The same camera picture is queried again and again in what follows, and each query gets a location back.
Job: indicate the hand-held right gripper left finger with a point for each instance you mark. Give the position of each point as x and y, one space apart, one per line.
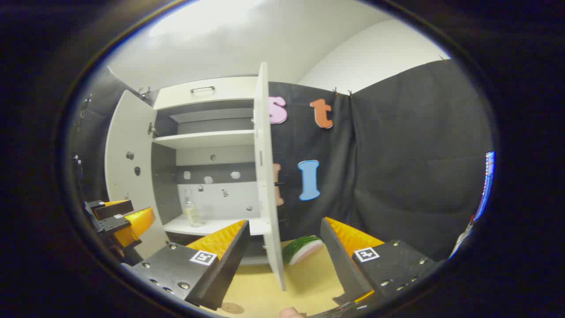
229 265

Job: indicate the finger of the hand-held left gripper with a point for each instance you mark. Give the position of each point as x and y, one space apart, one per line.
114 210
137 225

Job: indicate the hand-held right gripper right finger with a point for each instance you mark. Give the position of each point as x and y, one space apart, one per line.
337 260

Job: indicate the round brown coaster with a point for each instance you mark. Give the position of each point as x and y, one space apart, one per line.
232 308

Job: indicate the clear glass bottle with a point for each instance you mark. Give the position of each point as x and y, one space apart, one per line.
193 214

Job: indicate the white cabinet door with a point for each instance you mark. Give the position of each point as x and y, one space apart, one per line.
132 132
265 198

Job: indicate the metal door hinge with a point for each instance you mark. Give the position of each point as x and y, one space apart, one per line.
152 129

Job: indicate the white and grey cabinet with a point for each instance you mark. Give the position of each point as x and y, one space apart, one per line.
212 139

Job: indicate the white cabinet drawer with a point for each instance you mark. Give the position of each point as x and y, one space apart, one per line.
229 90

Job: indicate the toy watermelon slice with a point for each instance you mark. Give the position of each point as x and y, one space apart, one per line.
302 249

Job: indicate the black backdrop cloth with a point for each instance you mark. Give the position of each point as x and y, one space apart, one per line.
397 154

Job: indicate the computer screen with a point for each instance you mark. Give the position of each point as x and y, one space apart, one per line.
487 176

